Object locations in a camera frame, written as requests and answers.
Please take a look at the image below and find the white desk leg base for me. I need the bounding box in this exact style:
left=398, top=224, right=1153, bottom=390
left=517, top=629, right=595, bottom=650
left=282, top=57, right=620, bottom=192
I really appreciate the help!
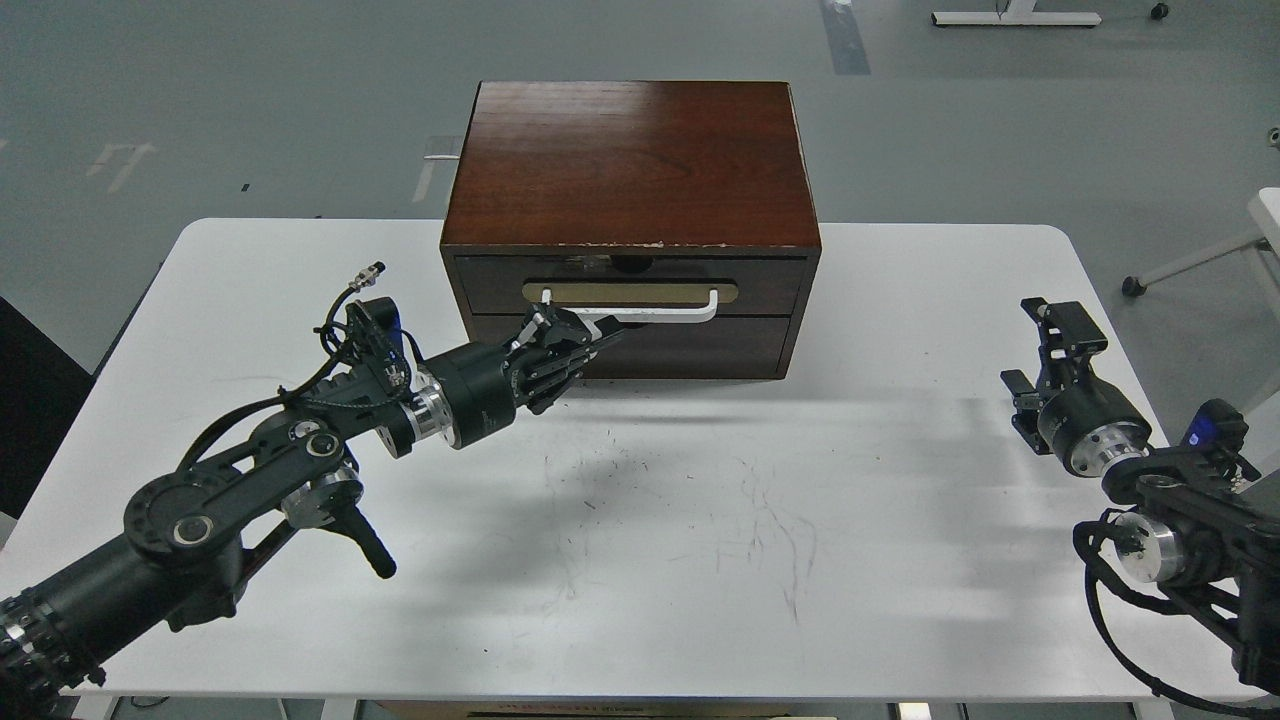
left=931, top=1, right=1103, bottom=28

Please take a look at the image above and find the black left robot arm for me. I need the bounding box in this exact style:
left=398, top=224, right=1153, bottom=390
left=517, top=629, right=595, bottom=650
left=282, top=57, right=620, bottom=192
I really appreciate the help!
left=1, top=263, right=625, bottom=719

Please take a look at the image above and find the white rolling stand base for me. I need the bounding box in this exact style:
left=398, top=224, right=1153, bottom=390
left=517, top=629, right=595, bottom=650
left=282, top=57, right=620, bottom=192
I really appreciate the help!
left=1121, top=187, right=1279, bottom=313

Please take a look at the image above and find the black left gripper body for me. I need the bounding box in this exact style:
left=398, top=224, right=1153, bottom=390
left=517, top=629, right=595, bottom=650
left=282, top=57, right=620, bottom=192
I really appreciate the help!
left=425, top=342, right=520, bottom=448

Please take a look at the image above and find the wooden drawer with white handle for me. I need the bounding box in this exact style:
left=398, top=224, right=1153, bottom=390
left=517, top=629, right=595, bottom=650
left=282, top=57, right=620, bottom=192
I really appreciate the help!
left=454, top=255, right=813, bottom=316

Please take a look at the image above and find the dark wooden drawer cabinet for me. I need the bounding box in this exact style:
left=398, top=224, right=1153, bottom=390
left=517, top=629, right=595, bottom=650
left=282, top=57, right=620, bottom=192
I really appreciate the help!
left=440, top=79, right=822, bottom=380

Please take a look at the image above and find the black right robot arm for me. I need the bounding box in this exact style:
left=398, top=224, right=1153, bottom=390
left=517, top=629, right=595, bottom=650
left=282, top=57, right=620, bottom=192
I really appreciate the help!
left=1000, top=297, right=1279, bottom=719

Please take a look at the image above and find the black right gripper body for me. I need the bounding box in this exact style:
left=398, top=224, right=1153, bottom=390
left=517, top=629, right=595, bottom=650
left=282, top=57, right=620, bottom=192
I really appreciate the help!
left=1030, top=378, right=1152, bottom=478

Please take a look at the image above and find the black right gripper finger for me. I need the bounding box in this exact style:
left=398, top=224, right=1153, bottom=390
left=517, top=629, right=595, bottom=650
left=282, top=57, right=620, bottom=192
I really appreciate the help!
left=1020, top=297, right=1108, bottom=391
left=1000, top=369, right=1053, bottom=456

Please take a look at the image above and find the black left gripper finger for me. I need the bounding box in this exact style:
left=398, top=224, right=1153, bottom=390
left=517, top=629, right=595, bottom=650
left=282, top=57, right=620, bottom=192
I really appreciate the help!
left=520, top=328, right=625, bottom=415
left=506, top=307, right=602, bottom=361

